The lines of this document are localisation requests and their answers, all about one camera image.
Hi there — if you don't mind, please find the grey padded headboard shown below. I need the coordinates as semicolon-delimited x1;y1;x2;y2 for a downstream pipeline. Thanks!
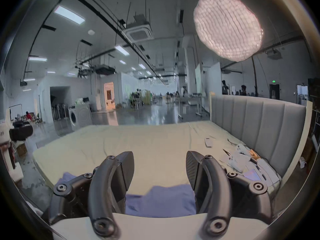
209;93;313;179

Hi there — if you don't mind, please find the grey table on wheels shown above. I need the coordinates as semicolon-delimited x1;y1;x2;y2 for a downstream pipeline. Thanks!
179;94;209;121

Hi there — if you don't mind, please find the white washing machine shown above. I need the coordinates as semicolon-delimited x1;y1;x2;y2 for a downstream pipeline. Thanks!
68;103;93;132

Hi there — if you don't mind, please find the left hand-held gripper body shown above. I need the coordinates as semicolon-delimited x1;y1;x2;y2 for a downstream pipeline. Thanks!
0;106;34;182

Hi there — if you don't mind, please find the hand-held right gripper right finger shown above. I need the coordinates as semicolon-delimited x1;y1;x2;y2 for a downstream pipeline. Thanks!
186;151;273;237

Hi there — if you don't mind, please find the dark blue shirt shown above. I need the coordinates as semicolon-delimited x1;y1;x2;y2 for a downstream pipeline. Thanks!
55;172;198;218

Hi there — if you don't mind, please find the bed with beige sheet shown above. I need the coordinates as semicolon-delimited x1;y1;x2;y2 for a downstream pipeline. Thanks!
32;120;282;211

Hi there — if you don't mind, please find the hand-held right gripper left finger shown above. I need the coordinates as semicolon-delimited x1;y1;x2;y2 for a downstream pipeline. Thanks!
49;151;136;238

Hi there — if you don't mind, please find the round softbox lamp on stand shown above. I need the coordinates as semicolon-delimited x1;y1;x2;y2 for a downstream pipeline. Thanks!
193;0;264;97

